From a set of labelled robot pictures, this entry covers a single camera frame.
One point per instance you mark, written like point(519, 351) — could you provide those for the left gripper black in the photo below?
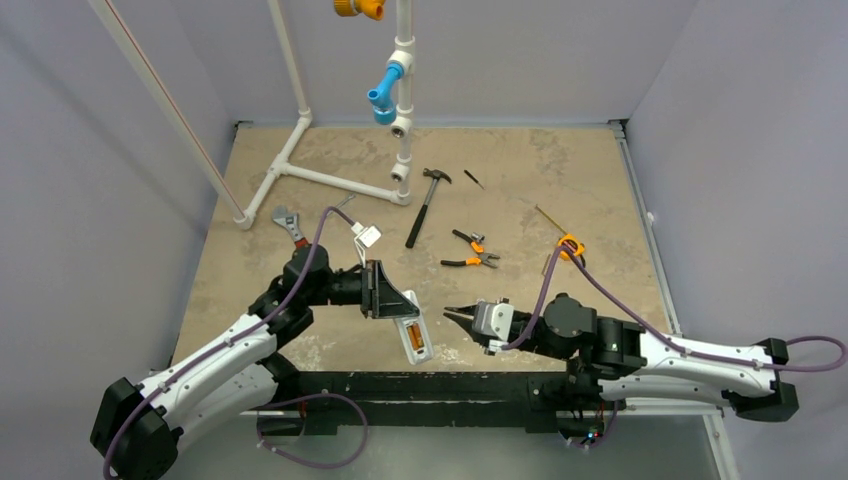
point(378, 298)

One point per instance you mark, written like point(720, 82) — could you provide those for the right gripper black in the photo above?
point(537, 338)

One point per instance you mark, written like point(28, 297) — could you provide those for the orange AA battery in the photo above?
point(409, 333)
point(417, 336)

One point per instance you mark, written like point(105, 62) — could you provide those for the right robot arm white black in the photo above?
point(610, 360)

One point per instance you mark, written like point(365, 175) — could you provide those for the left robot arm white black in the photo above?
point(141, 428)

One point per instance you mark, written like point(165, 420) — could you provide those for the orange black pliers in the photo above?
point(480, 257)

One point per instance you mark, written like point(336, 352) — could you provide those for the hex key near tape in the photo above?
point(545, 265)

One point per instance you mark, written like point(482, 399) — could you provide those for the yellow tape measure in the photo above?
point(571, 248)

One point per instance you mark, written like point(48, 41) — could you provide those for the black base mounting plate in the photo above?
point(536, 402)

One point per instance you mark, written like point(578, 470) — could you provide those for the silver flat wrench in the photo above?
point(346, 200)

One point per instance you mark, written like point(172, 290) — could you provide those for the red adjustable wrench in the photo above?
point(289, 221)

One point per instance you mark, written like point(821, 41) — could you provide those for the small black screwdriver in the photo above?
point(474, 179)

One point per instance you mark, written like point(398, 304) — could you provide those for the blue pipe fitting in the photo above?
point(380, 97)

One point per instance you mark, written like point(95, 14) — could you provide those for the orange pipe fitting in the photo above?
point(372, 9)

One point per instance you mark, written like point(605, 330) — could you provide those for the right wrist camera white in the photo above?
point(500, 315)

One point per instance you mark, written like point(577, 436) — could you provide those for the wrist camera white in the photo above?
point(500, 315)
point(364, 238)

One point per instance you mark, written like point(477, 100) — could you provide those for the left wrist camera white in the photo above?
point(364, 238)

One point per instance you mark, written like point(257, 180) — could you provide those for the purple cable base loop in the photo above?
point(301, 407)

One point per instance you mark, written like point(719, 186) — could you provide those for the black handled claw hammer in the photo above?
point(436, 176)

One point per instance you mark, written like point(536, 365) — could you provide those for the white PVC pipe frame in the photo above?
point(251, 57)

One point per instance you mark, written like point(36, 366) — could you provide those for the aluminium rail frame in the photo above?
point(645, 442)

